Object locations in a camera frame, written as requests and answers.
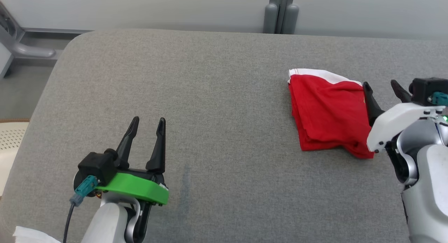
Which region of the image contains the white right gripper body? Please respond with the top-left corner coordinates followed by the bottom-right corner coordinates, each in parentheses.
top-left (366, 102), bottom-right (447, 153)

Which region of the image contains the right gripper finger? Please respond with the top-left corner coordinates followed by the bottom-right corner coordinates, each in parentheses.
top-left (363, 82), bottom-right (385, 126)
top-left (391, 79), bottom-right (413, 103)

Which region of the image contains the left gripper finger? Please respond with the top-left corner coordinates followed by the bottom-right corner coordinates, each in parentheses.
top-left (146, 117), bottom-right (166, 174)
top-left (115, 116), bottom-right (140, 169)

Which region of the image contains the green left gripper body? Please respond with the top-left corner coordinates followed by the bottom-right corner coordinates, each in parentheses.
top-left (94, 168), bottom-right (169, 206)

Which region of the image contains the red Bulls 23 jersey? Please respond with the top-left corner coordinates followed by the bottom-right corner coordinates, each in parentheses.
top-left (288, 68), bottom-right (376, 159)

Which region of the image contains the cream perforated laundry basket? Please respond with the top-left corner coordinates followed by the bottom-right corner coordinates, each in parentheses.
top-left (0, 119), bottom-right (30, 198)

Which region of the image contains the grey metal floor foot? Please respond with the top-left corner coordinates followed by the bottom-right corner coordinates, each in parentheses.
top-left (0, 1), bottom-right (56, 79)

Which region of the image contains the teal right camera connector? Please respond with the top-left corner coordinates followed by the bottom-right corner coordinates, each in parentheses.
top-left (431, 92), bottom-right (448, 106)

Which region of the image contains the teal camera connector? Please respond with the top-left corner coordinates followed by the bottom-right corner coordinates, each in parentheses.
top-left (431, 92), bottom-right (448, 106)
top-left (69, 175), bottom-right (99, 206)

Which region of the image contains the teal left camera connector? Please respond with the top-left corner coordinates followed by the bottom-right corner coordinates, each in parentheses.
top-left (69, 175), bottom-right (99, 206)

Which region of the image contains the black left camera cable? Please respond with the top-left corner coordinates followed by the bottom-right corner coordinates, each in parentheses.
top-left (63, 203), bottom-right (76, 243)

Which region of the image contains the white paper cable tag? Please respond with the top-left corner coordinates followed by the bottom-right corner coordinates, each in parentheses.
top-left (13, 226), bottom-right (62, 243)

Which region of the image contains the grey partition post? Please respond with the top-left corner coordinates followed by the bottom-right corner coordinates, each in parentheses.
top-left (281, 0), bottom-right (300, 35)
top-left (263, 0), bottom-right (281, 34)

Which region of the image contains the dark grey base rail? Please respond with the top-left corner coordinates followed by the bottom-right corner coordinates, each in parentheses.
top-left (21, 27), bottom-right (95, 35)

